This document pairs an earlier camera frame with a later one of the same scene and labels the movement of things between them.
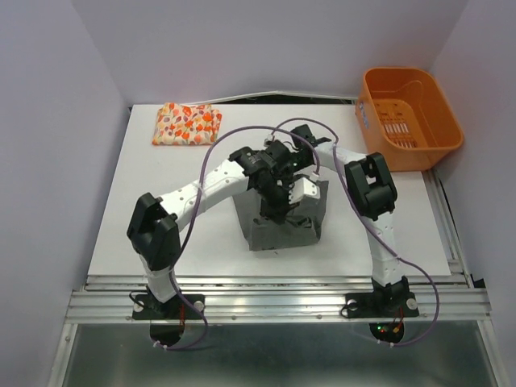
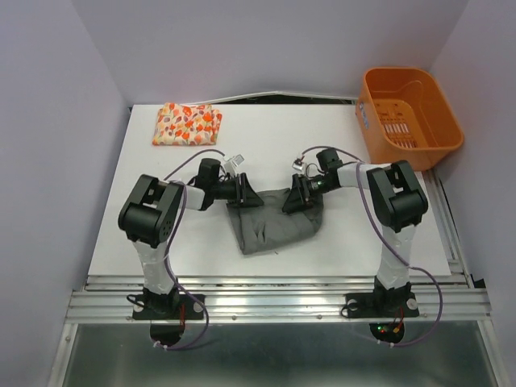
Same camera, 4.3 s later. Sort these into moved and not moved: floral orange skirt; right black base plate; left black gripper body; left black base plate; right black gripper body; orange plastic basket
Moved: right black gripper body; left black gripper body
Not moved: orange plastic basket; floral orange skirt; right black base plate; left black base plate
